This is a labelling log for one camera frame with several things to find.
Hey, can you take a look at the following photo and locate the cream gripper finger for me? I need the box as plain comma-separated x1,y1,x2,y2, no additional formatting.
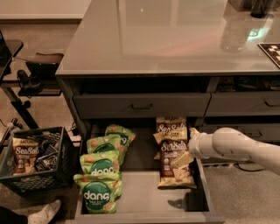
171,151,194,169

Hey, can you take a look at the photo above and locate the black desk with stand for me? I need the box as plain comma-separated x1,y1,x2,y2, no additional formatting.
0,31,64,129

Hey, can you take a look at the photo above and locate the grey middle right drawer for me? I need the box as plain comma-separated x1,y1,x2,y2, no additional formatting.
198,124,280,144

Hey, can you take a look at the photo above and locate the black plastic crate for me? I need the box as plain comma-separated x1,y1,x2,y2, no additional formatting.
0,127,74,196

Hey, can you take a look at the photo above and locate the grey cabinet with glossy counter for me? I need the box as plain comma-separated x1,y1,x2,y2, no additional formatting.
57,0,280,224

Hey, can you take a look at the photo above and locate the rear green dang chip bag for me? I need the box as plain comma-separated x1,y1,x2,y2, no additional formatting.
105,124,136,150

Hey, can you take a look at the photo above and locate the grey top left drawer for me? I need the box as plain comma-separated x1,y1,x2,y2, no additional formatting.
73,93,210,119

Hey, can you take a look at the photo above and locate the brown seasalt chip bag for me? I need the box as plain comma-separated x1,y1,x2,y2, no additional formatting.
156,117,186,134
154,128,197,189

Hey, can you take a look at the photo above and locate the front green dang chip bag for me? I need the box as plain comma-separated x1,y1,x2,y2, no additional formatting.
73,174,123,214

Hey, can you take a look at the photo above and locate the black cable on floor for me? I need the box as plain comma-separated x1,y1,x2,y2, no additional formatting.
234,163,266,173

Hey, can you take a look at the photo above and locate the dark blue snack bag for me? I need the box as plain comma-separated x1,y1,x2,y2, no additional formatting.
35,140,59,172

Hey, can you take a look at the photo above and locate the grey bottom right drawer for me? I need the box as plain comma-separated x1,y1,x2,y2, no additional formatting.
201,157,251,164

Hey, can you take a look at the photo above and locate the rear brown SeaSalt chip bag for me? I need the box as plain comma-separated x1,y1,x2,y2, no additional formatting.
156,117,186,134

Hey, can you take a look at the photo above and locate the open grey middle drawer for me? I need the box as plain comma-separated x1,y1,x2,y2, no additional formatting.
64,118,226,224

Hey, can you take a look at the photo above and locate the dark object on counter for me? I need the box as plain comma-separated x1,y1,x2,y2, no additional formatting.
250,0,274,18

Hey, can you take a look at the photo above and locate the brown chip bag in crate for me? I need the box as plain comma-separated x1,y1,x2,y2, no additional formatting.
12,137,39,175

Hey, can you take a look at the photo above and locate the white shoe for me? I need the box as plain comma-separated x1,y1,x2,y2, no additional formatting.
27,199,61,224

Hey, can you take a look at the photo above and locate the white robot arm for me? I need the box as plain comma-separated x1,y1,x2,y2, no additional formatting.
188,128,280,175

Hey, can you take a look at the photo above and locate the grey top right drawer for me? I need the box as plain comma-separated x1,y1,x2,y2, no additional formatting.
206,91,280,117

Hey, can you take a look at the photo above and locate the black white checker marker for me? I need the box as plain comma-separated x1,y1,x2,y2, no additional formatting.
258,43,280,68

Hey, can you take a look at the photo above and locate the front brown SeaSalt chip bag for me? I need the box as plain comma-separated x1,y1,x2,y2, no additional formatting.
154,128,197,189

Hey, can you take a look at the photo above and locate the green dang chip bag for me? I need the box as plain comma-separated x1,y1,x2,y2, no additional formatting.
80,150,120,176
73,174,123,214
87,134,126,165
105,124,136,150

